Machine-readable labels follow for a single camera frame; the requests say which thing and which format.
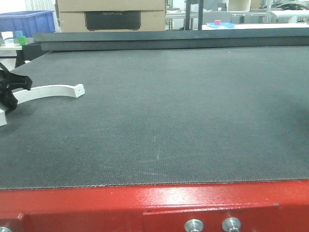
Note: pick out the blue plastic cup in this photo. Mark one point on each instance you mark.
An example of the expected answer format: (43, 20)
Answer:
(19, 34)

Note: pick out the white curved PVC pipe piece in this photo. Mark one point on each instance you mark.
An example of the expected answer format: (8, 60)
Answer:
(49, 91)

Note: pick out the silver bolt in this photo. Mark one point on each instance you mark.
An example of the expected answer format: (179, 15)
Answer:
(232, 224)
(194, 225)

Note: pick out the small blue tray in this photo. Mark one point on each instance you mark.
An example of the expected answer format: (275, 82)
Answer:
(221, 25)

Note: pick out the dark grey table mat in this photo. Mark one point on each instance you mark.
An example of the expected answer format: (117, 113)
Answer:
(161, 117)

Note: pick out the large cardboard box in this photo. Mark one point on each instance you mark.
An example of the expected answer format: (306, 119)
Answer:
(72, 18)

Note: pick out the silver bolt left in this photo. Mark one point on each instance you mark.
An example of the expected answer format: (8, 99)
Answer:
(194, 225)

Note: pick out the blue plastic bin background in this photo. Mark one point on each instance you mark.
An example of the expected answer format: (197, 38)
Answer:
(29, 22)

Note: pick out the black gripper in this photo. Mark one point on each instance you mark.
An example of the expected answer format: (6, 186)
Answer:
(8, 82)

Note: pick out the red metal cart frame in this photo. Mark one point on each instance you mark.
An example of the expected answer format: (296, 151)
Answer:
(260, 206)

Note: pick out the green plastic cup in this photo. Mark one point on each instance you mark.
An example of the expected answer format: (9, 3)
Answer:
(22, 40)

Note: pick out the silver bolt right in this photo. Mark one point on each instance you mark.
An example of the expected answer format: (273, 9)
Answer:
(232, 224)

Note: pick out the black device in box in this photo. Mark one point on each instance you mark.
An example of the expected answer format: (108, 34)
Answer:
(109, 20)

